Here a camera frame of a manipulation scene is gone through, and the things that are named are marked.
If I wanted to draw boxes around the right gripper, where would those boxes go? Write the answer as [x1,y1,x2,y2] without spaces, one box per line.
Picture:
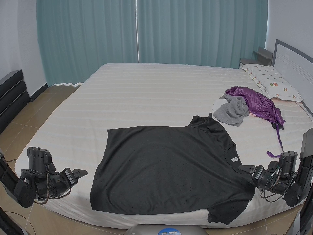
[238,165,269,188]

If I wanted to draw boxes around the blue-green curtain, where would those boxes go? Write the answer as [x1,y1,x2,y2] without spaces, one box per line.
[136,0,268,69]
[37,0,139,87]

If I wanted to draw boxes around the white garment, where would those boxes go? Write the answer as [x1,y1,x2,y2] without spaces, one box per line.
[212,98,229,112]

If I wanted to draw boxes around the grey bedside table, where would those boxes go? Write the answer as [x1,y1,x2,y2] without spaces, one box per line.
[240,46,273,69]

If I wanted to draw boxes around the bed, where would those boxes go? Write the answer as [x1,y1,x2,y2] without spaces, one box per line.
[15,39,313,229]

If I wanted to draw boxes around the black cable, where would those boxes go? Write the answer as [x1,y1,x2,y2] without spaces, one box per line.
[0,211,28,235]

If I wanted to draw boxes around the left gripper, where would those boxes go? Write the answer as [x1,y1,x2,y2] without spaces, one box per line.
[61,167,88,189]

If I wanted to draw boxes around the white printed pillow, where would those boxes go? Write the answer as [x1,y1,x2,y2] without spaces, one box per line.
[240,64,303,101]

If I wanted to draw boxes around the black T-shirt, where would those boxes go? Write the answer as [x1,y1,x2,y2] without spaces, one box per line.
[90,113,256,226]

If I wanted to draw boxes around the black chest of drawers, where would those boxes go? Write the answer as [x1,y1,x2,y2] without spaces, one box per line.
[0,69,30,134]

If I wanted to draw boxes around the purple satin garment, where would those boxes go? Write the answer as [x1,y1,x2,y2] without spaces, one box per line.
[225,86,286,159]

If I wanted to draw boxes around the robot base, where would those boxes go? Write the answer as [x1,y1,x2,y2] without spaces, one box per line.
[123,224,204,235]

